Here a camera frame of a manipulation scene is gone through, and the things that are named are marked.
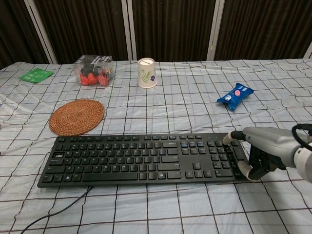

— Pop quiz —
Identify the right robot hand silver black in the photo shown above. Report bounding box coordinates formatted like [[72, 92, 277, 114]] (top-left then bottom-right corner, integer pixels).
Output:
[[223, 126, 303, 181]]

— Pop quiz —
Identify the black computer keyboard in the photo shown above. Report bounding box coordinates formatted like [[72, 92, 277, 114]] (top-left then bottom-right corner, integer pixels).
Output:
[[37, 133, 252, 189]]

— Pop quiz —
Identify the blue snack packet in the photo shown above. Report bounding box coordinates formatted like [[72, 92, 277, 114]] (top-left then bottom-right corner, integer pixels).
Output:
[[216, 82, 254, 112]]

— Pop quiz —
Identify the light blue checked tablecloth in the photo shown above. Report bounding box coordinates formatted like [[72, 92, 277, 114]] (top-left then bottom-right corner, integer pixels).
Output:
[[0, 58, 312, 234]]

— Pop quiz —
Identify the black partition curtain panel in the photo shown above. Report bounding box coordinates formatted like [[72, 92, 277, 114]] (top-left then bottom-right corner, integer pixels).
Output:
[[214, 0, 312, 61], [0, 0, 51, 70], [34, 0, 129, 64], [131, 0, 216, 62]]

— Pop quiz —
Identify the white paper cup leaf print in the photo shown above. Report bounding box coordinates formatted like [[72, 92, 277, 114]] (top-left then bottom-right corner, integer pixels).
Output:
[[137, 58, 157, 88]]

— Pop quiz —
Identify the clear box with red items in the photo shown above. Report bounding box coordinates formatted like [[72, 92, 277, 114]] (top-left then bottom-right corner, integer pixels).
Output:
[[74, 55, 116, 86]]

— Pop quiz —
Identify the round woven rattan coaster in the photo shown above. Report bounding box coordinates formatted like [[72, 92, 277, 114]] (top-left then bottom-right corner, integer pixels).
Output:
[[48, 99, 105, 137]]

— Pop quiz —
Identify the green flat packet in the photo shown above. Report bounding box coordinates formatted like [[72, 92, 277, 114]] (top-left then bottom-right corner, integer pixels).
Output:
[[19, 68, 54, 84]]

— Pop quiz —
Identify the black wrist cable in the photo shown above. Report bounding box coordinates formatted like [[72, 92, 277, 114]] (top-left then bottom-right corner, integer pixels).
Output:
[[292, 123, 312, 152]]

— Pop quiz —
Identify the white partition frame post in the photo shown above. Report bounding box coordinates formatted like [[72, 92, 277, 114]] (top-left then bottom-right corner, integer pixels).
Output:
[[303, 41, 312, 59], [23, 0, 59, 64], [121, 0, 137, 61], [206, 0, 225, 61]]

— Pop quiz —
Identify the black keyboard cable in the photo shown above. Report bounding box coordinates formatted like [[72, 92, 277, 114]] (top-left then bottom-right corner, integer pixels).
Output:
[[23, 186, 95, 234]]

